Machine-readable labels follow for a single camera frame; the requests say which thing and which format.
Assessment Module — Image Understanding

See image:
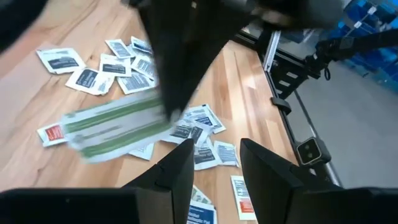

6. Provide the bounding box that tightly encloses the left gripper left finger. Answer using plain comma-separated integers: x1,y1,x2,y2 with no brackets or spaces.
0,139,195,224

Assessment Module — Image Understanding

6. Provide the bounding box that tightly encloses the small black camera box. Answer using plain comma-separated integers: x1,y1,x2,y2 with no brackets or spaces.
295,136,332,166

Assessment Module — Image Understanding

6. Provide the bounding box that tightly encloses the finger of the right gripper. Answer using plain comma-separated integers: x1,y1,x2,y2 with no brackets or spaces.
138,0,193,116
174,0,249,116

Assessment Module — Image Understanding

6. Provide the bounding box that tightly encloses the dark antiseptic towelette packet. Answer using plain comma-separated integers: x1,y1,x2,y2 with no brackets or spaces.
36,47,86,75
131,55,157,80
130,36,153,54
193,138,222,171

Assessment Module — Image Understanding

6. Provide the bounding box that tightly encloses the black floor stand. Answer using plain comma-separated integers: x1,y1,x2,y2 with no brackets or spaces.
306,29,398,82

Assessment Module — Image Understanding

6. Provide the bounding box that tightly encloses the blue bin storage shelf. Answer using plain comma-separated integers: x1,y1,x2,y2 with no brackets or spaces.
332,0,398,94

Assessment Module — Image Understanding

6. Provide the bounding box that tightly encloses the white printed sachet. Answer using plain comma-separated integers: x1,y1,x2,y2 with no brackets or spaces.
65,67,115,96
213,140,240,167
116,72,156,95

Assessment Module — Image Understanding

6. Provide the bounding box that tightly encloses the green-striped bandage wrapper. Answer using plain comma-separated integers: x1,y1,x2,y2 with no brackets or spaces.
191,185,213,206
61,90,174,165

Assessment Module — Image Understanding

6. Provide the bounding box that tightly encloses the red-label ointment packet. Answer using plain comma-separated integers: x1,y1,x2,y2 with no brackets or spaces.
230,175,257,221
36,123,68,147

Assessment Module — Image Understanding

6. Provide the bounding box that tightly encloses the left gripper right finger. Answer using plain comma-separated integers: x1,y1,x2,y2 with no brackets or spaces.
239,139,398,224

